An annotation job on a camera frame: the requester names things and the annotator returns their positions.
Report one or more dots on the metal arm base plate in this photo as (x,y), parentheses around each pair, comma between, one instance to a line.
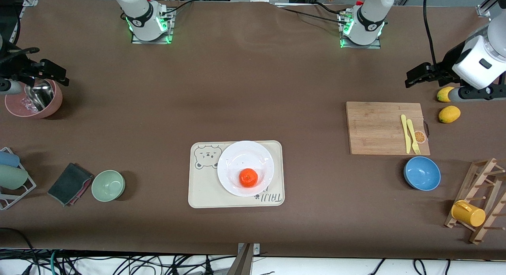
(168,22)
(361,46)

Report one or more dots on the bamboo cutting board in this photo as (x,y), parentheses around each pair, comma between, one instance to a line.
(375,129)

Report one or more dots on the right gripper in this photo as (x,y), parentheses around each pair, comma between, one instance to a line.
(19,68)

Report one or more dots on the orange slice coaster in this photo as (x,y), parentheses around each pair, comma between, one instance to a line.
(420,137)

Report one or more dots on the blue bowl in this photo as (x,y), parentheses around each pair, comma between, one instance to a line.
(422,173)

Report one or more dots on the cream tray with bear print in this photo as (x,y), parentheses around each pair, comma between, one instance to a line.
(205,188)

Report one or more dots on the yellow lemon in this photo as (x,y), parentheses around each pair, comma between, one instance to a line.
(449,114)
(442,95)

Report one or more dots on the white round plate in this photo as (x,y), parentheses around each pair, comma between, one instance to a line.
(241,158)

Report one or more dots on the metal scoop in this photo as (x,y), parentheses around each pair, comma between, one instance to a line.
(39,97)

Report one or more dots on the grey metal table bracket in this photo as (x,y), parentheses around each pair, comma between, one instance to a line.
(256,249)

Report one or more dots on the dark grey folded cloth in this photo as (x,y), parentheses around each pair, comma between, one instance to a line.
(68,184)

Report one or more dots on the yellow plastic fork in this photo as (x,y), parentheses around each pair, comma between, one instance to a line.
(413,138)

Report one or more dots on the pale green bowl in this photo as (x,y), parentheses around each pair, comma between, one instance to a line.
(108,185)

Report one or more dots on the pale green cup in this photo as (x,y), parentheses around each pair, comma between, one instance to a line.
(12,177)

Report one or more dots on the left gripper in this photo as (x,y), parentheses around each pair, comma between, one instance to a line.
(445,66)

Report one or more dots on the yellow plastic mug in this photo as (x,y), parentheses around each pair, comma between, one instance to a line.
(468,214)

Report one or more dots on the pink bowl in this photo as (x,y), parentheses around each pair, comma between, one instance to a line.
(14,107)

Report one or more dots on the light blue cup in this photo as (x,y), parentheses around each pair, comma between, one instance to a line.
(8,159)

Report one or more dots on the orange mandarin fruit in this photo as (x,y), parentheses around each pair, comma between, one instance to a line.
(248,177)

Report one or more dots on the dark slanted pole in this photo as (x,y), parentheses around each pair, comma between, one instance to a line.
(242,263)

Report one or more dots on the wooden peg drying rack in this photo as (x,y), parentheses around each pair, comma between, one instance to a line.
(484,227)

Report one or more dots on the yellow plastic knife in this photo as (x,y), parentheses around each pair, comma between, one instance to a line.
(406,138)

